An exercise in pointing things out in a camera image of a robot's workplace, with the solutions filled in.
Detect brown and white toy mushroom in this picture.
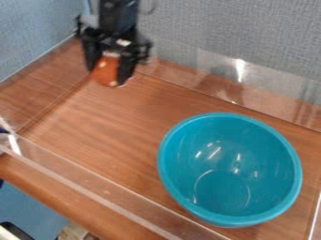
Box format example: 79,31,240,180
90,52,121,87

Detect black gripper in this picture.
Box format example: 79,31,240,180
77,15,153,85

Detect clear acrylic front barrier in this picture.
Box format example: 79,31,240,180
0,117,231,240

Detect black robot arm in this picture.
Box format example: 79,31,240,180
77,0,153,87

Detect clear acrylic barrier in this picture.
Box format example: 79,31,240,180
0,117,231,240
138,49,321,132

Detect blue plastic bowl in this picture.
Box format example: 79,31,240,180
157,112,304,228

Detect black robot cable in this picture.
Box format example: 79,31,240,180
137,0,161,16

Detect clear acrylic back barrier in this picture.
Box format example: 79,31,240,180
138,49,321,132

